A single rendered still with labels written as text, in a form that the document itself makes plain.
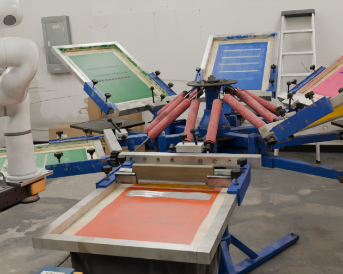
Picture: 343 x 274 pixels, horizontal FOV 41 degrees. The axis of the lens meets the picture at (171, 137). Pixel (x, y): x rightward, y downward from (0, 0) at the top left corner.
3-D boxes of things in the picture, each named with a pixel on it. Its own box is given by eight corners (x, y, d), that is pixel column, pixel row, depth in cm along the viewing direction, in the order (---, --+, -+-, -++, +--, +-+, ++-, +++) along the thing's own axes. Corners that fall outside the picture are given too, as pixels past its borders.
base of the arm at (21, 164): (-8, 177, 165) (-15, 135, 162) (18, 167, 176) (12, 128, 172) (23, 181, 157) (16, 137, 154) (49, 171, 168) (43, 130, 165)
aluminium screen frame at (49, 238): (209, 265, 131) (209, 252, 130) (32, 248, 149) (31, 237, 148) (248, 178, 204) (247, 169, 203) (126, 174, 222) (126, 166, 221)
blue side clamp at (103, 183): (107, 199, 193) (105, 183, 191) (96, 198, 194) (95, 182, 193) (134, 176, 220) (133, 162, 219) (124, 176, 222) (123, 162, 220)
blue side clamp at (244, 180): (240, 206, 176) (239, 188, 174) (227, 205, 177) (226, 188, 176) (250, 181, 204) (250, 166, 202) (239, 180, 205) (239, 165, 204)
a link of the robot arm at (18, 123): (36, 132, 160) (30, 87, 157) (-4, 138, 155) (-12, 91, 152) (32, 128, 169) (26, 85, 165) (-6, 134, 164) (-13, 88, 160)
